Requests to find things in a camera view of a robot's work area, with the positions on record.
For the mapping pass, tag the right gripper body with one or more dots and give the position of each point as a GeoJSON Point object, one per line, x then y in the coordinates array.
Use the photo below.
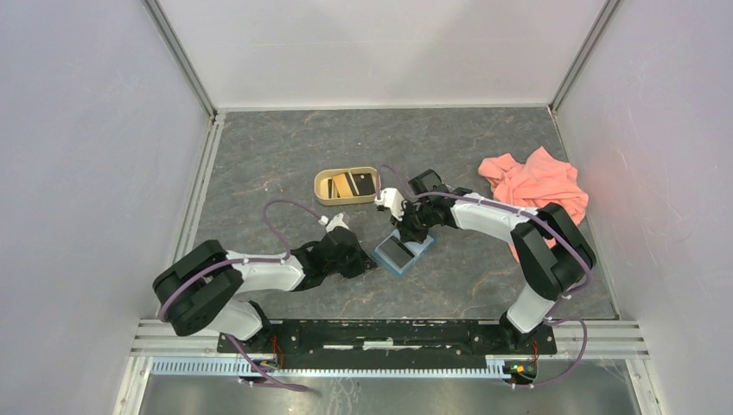
{"type": "Point", "coordinates": [417, 220]}

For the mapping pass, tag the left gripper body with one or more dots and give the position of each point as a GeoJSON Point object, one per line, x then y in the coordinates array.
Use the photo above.
{"type": "Point", "coordinates": [352, 265]}

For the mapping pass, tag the blue card holder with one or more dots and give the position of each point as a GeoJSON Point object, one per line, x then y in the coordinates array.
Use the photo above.
{"type": "Point", "coordinates": [418, 249]}

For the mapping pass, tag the dark grey card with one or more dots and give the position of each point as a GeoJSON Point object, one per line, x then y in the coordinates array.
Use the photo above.
{"type": "Point", "coordinates": [396, 253]}

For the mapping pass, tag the beige card tray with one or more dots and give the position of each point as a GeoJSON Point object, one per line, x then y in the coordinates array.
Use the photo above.
{"type": "Point", "coordinates": [345, 186]}

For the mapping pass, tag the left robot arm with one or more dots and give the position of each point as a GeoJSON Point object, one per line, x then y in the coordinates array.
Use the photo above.
{"type": "Point", "coordinates": [198, 291]}

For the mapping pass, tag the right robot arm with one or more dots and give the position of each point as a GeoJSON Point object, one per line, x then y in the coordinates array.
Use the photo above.
{"type": "Point", "coordinates": [555, 258]}

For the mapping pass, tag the pink cloth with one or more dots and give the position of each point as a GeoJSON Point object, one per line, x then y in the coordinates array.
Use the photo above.
{"type": "Point", "coordinates": [538, 181]}

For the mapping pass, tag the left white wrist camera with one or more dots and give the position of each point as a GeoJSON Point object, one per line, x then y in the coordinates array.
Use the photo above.
{"type": "Point", "coordinates": [330, 224]}

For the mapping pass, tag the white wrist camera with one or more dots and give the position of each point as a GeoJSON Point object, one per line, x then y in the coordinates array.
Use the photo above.
{"type": "Point", "coordinates": [330, 224]}
{"type": "Point", "coordinates": [390, 199]}

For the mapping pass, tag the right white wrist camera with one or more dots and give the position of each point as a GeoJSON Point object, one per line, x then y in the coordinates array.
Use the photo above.
{"type": "Point", "coordinates": [390, 199]}

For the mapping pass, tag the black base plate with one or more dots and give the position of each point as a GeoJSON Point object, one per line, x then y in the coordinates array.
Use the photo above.
{"type": "Point", "coordinates": [421, 358]}

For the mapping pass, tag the aluminium frame rail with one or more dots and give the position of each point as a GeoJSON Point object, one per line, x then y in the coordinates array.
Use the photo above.
{"type": "Point", "coordinates": [595, 339]}

